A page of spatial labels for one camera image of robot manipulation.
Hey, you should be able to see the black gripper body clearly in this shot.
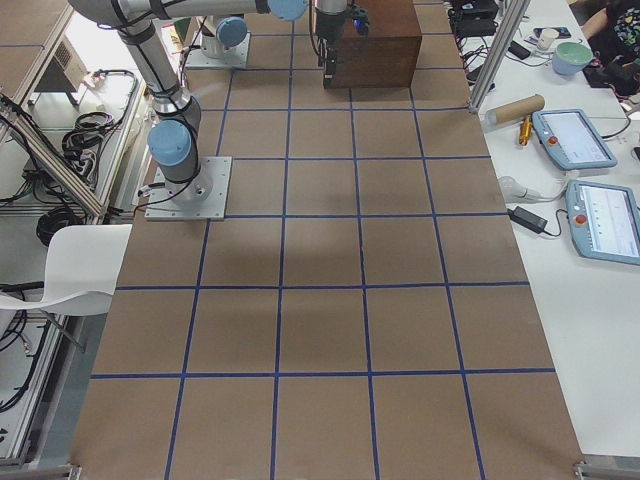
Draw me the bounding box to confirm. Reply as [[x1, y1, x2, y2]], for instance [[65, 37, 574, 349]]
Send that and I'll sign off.
[[314, 9, 345, 56]]

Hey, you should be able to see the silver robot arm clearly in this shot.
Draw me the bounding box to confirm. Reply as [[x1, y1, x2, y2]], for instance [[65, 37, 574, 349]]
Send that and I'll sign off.
[[70, 1, 369, 137], [200, 15, 249, 59]]

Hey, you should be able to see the dark wooden drawer cabinet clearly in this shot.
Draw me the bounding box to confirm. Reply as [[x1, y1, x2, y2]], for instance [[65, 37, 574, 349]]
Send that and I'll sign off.
[[323, 0, 422, 89]]

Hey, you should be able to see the black phone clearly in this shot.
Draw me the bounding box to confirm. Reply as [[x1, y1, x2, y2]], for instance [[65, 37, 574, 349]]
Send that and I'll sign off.
[[508, 41, 531, 60]]

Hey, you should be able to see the cardboard tube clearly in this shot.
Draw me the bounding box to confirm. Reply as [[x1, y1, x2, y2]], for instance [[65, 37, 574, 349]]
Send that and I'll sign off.
[[485, 94, 545, 126]]

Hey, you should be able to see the yellow utility knife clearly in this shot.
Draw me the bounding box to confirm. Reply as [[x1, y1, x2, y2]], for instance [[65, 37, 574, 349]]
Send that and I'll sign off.
[[518, 115, 532, 146]]

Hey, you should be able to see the white paper cup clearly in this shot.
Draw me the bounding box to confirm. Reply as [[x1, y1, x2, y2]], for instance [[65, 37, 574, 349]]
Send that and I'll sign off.
[[536, 28, 559, 52]]

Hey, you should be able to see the white light bulb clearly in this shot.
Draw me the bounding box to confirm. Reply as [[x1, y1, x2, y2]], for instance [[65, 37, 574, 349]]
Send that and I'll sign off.
[[498, 176, 528, 203]]

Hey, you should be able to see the green bowl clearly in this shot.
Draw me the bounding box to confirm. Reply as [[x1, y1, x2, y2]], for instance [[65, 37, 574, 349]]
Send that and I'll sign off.
[[551, 42, 594, 76]]

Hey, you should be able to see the black power adapter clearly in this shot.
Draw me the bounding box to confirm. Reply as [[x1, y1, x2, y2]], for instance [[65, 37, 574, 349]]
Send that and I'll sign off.
[[508, 206, 548, 234]]

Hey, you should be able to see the far teach pendant tablet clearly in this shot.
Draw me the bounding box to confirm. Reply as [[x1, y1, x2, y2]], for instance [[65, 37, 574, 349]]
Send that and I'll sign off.
[[532, 109, 618, 171]]

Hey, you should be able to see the teach pendant tablet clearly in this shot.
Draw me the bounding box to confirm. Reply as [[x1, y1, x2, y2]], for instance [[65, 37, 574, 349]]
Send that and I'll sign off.
[[565, 180, 639, 266], [532, 109, 618, 171]]

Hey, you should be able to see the near teach pendant tablet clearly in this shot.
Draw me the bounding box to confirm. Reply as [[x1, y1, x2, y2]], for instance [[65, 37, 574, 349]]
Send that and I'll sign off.
[[565, 180, 639, 266]]

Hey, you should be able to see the white chair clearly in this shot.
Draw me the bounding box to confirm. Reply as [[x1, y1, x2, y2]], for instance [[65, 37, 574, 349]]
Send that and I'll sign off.
[[1, 224, 132, 316]]

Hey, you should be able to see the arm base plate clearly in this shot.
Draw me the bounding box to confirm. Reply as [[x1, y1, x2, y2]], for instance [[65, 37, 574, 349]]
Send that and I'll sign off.
[[185, 32, 251, 70], [144, 156, 232, 221]]

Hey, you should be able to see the aluminium frame post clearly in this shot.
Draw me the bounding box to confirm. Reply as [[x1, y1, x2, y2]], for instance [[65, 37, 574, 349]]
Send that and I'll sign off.
[[469, 0, 530, 113]]

